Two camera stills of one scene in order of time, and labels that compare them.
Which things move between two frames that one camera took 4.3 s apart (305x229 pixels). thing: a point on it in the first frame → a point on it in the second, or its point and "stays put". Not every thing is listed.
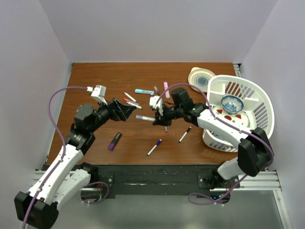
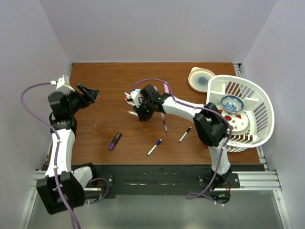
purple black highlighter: x=114 y=141 stays put
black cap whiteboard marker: x=185 y=134 stays put
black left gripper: x=118 y=110 → x=85 y=98
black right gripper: x=161 y=120 → x=143 y=116
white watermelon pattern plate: x=240 y=120 stays put
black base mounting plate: x=162 y=180 stays put
